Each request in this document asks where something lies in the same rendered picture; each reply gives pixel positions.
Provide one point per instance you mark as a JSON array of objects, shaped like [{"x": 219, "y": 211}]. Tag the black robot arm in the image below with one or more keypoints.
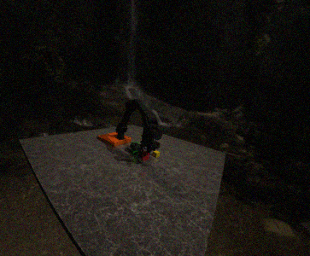
[{"x": 149, "y": 123}]

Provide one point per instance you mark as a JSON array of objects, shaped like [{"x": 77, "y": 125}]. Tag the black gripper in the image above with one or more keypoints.
[{"x": 139, "y": 147}]

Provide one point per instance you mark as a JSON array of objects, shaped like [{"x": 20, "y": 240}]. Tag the yellow block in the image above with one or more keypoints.
[{"x": 156, "y": 154}]

